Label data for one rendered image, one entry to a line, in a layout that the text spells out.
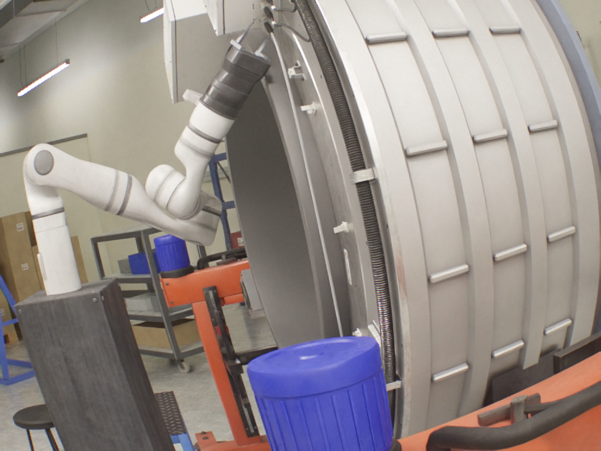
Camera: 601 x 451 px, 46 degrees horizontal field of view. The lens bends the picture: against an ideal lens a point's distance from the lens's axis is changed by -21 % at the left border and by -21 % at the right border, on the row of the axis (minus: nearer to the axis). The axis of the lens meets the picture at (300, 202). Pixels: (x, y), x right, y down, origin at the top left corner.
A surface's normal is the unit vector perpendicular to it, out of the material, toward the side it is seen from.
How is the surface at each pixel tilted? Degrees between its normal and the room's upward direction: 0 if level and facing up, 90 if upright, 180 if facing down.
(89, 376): 90
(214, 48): 145
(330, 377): 90
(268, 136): 117
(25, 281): 90
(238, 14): 132
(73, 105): 90
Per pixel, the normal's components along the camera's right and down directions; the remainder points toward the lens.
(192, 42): 0.29, 0.80
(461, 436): -0.77, -0.37
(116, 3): -0.61, 0.17
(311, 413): -0.13, 0.07
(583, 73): -0.96, 0.22
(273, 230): 0.17, -0.14
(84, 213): 0.76, -0.13
